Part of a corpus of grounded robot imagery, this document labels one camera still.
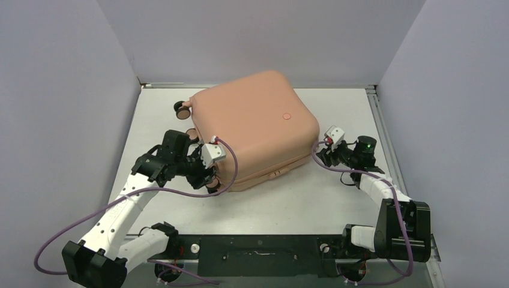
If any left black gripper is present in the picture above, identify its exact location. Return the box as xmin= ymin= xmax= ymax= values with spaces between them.
xmin=173 ymin=146 xmax=215 ymax=188

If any pink hard-shell suitcase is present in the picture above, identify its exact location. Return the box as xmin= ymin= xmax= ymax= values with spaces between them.
xmin=173 ymin=70 xmax=320 ymax=192

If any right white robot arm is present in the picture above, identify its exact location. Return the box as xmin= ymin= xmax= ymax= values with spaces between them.
xmin=313 ymin=136 xmax=431 ymax=262

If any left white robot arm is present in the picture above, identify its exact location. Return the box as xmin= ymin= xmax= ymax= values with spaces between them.
xmin=62 ymin=130 xmax=226 ymax=287

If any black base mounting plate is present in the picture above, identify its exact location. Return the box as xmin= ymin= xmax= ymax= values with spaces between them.
xmin=139 ymin=234 xmax=379 ymax=278

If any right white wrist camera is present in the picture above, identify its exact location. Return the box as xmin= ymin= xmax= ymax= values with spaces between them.
xmin=324 ymin=125 xmax=345 ymax=151

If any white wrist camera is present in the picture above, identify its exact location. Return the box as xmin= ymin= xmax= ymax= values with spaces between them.
xmin=324 ymin=125 xmax=345 ymax=151
xmin=200 ymin=143 xmax=226 ymax=169

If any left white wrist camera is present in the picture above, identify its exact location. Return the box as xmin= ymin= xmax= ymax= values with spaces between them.
xmin=200 ymin=143 xmax=226 ymax=169

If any aluminium frame rail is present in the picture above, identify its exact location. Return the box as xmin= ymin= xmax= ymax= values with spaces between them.
xmin=75 ymin=233 xmax=446 ymax=288

